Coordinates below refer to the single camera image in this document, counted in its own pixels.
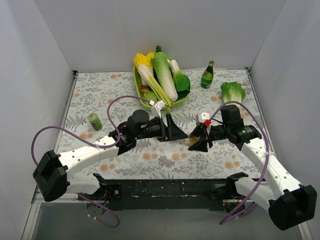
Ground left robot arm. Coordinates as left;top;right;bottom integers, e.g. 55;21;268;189
33;110;188;202

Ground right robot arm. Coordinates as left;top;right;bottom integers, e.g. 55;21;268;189
189;104;317;231

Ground round green cabbage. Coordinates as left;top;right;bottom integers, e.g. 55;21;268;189
143;91;159;106

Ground romaine lettuce head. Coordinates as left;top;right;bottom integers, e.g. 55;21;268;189
220;81;246;103

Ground bok choy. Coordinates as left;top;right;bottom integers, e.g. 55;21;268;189
168;59;191;92

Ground green glass bottle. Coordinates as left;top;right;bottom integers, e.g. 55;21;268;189
200;60;214;89

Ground napa cabbage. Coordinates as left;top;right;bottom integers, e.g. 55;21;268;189
152;51;178;102

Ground green plastic basket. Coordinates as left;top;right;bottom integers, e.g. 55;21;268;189
133;57;192;112

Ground celery stalks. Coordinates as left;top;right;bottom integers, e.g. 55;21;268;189
138;64;173;112

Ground yellow leafy cabbage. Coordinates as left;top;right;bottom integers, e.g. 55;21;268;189
133;52;156;73

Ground green pill bottle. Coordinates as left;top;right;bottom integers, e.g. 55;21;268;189
88;112;103;131

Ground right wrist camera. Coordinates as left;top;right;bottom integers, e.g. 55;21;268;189
195;112;211;127

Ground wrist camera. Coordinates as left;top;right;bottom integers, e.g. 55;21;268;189
195;112;211;127
151;100;166;119

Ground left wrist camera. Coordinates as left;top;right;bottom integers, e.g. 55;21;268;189
151;100;166;119

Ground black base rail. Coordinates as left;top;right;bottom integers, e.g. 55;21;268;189
84;179;244;211

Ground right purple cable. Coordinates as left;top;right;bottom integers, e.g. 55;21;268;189
208;101;271;226

